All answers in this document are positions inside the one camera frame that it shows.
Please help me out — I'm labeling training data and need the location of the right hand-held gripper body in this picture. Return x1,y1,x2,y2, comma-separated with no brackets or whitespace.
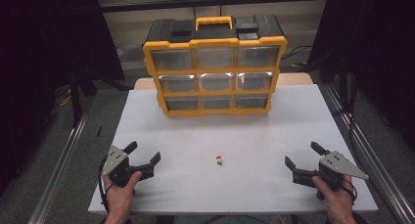
292,151,370,201

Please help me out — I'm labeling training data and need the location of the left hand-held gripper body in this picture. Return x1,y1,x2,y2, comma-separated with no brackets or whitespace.
101,145,155,189

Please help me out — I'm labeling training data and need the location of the clear plastic drawer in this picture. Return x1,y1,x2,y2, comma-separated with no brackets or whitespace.
159,74,198,93

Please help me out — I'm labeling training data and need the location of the yellow black organizer case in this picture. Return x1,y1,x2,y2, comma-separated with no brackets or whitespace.
142,15,289,117

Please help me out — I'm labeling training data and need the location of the person's right hand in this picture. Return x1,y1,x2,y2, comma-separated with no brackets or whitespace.
311,174,356,217

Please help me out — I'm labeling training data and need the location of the person's left hand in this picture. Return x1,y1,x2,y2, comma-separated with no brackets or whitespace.
103,170,143,220

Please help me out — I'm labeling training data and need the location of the black curtain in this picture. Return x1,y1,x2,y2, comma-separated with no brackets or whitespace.
307,0,415,151
0,0,125,197

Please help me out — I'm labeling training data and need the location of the black horizontal bar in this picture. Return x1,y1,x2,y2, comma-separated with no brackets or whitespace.
99,0,329,13

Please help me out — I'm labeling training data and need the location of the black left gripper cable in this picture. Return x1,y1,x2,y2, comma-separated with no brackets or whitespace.
97,157,115,213

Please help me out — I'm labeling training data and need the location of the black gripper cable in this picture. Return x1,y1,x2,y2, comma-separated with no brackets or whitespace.
97,157,115,213
341,178,359,206

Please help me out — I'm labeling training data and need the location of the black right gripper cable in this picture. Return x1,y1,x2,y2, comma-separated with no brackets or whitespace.
341,178,359,206

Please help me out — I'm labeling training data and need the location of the aluminium rail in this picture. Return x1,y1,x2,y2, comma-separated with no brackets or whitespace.
27,114,88,224
321,83,415,224

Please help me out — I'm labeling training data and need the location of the black cable along rail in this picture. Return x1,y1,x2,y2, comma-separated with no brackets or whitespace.
332,108,361,163

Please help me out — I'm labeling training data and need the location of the black stand post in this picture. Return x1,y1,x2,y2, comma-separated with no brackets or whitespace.
69,70,83,128

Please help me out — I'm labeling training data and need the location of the black floor cable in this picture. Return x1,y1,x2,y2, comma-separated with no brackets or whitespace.
281,45,313,61

